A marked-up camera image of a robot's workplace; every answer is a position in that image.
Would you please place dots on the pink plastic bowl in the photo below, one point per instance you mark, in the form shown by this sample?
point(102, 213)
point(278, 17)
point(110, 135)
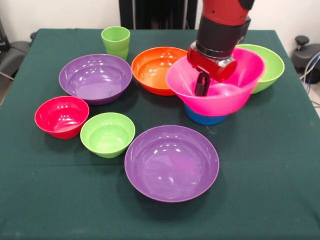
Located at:
point(217, 102)

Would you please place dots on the small green plastic bowl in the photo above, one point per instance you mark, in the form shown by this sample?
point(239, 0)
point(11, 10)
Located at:
point(107, 137)

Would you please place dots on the blue plastic bowl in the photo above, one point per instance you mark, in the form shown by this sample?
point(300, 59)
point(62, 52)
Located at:
point(205, 120)

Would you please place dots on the purple plastic bowl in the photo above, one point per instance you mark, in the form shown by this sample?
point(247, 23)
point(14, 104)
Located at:
point(95, 82)
point(172, 165)

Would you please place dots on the green plastic cup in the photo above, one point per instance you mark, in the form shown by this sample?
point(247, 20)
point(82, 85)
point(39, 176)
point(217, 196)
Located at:
point(115, 45)

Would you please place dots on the dark green tablecloth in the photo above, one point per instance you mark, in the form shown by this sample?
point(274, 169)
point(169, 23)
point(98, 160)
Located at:
point(50, 187)

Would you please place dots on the black cabinet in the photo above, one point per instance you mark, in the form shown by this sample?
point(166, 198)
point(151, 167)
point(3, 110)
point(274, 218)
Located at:
point(155, 12)

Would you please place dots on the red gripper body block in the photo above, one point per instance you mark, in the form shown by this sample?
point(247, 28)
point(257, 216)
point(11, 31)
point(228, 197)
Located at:
point(212, 66)

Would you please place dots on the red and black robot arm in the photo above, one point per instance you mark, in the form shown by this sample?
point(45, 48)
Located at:
point(222, 30)

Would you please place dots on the orange plastic bowl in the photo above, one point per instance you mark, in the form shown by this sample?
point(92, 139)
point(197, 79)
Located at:
point(150, 75)

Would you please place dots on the black chair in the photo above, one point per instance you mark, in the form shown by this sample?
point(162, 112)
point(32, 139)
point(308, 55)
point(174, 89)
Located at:
point(15, 55)

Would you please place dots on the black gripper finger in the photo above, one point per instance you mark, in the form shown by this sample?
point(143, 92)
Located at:
point(198, 86)
point(205, 87)

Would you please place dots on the large green plastic bowl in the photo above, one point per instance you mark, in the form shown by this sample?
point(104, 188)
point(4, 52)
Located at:
point(272, 67)

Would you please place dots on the red plastic bowl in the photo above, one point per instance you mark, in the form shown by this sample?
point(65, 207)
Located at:
point(61, 117)

